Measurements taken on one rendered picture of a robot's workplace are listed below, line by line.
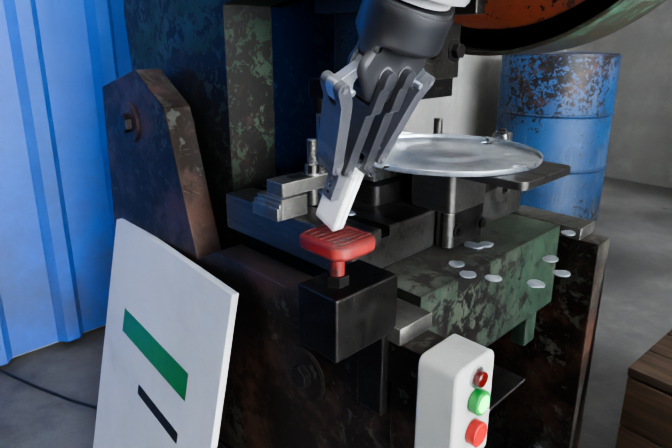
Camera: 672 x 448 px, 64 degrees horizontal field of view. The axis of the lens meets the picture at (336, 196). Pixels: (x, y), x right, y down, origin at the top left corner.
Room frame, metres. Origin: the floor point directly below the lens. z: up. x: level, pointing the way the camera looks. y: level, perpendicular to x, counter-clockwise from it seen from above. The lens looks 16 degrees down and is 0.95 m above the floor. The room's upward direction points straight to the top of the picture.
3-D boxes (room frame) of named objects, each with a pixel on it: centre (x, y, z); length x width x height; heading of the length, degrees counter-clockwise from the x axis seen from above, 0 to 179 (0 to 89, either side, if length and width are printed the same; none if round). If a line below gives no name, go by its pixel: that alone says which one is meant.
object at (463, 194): (0.79, -0.20, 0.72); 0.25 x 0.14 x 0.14; 44
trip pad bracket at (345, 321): (0.54, -0.01, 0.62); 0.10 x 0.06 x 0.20; 134
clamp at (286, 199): (0.80, 0.04, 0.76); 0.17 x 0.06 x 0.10; 134
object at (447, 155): (0.83, -0.17, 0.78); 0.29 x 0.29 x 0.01
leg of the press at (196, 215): (0.83, 0.21, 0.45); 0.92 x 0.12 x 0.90; 44
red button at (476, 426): (0.50, -0.15, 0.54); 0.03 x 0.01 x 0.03; 134
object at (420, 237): (0.92, -0.08, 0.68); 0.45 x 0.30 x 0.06; 134
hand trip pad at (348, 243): (0.52, 0.00, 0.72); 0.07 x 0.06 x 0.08; 44
